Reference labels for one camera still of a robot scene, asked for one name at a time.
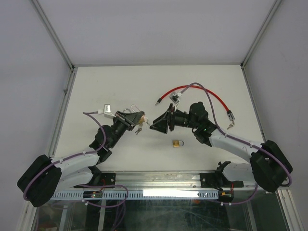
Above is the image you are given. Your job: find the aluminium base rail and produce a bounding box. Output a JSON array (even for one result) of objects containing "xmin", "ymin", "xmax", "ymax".
[{"xmin": 29, "ymin": 170, "xmax": 289, "ymax": 192}]

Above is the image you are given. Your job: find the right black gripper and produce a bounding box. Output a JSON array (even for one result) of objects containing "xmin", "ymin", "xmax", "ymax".
[{"xmin": 149, "ymin": 103, "xmax": 198, "ymax": 134}]

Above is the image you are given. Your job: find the silver key pair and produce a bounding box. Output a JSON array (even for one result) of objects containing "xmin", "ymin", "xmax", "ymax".
[{"xmin": 144, "ymin": 117, "xmax": 151, "ymax": 127}]

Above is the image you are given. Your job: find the white slotted cable duct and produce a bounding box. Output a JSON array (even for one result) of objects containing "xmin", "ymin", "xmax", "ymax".
[{"xmin": 51, "ymin": 189, "xmax": 218, "ymax": 201}]

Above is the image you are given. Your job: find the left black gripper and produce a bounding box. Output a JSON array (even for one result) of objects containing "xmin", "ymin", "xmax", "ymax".
[{"xmin": 109, "ymin": 111, "xmax": 144, "ymax": 148}]

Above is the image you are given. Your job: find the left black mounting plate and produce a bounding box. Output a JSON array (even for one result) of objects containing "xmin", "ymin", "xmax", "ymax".
[{"xmin": 86, "ymin": 172, "xmax": 116, "ymax": 188}]

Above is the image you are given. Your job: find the black mounting plate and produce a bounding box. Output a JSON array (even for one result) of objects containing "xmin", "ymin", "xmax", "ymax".
[
  {"xmin": 200, "ymin": 172, "xmax": 244, "ymax": 189},
  {"xmin": 86, "ymin": 172, "xmax": 116, "ymax": 188}
]

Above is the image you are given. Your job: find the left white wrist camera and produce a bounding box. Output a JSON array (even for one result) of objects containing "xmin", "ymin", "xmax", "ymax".
[{"xmin": 98, "ymin": 104, "xmax": 115, "ymax": 118}]

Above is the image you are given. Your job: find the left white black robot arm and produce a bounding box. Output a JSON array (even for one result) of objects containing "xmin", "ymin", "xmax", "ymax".
[{"xmin": 17, "ymin": 111, "xmax": 145, "ymax": 207}]

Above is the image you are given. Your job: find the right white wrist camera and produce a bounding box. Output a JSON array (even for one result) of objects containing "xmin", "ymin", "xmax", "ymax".
[{"xmin": 169, "ymin": 91, "xmax": 182, "ymax": 110}]

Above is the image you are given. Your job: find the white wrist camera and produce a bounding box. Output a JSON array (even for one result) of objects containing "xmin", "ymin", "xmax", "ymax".
[
  {"xmin": 98, "ymin": 104, "xmax": 115, "ymax": 118},
  {"xmin": 169, "ymin": 91, "xmax": 182, "ymax": 110}
]

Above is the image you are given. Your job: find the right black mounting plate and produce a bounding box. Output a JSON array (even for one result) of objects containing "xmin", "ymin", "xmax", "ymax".
[{"xmin": 200, "ymin": 172, "xmax": 244, "ymax": 189}]

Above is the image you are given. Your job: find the red cable lock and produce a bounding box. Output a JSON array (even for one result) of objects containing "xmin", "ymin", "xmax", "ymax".
[{"xmin": 155, "ymin": 85, "xmax": 235, "ymax": 124}]

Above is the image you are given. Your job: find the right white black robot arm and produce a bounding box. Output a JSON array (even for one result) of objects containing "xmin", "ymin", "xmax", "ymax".
[{"xmin": 150, "ymin": 102, "xmax": 293, "ymax": 193}]

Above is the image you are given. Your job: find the small brass padlock long shackle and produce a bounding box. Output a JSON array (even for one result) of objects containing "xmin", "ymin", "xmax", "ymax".
[{"xmin": 130, "ymin": 104, "xmax": 148, "ymax": 125}]

